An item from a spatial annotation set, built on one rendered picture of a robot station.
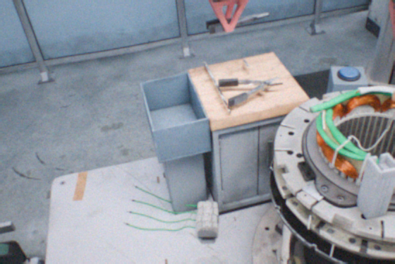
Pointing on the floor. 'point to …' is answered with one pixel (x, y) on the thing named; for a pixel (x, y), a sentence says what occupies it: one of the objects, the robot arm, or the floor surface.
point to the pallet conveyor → (13, 248)
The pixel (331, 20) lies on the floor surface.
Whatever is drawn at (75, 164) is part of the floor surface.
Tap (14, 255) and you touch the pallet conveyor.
